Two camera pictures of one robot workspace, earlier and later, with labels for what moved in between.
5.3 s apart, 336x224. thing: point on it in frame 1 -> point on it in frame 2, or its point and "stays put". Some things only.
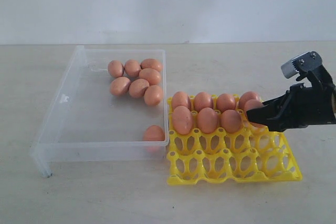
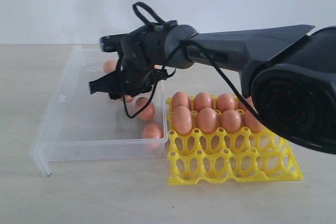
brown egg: x=231 y=120 stays put
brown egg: x=202 y=100 stays put
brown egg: x=153 y=95 -> x=148 y=112
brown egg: x=225 y=102 stays put
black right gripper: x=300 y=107 -> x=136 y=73
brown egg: x=208 y=120 stays put
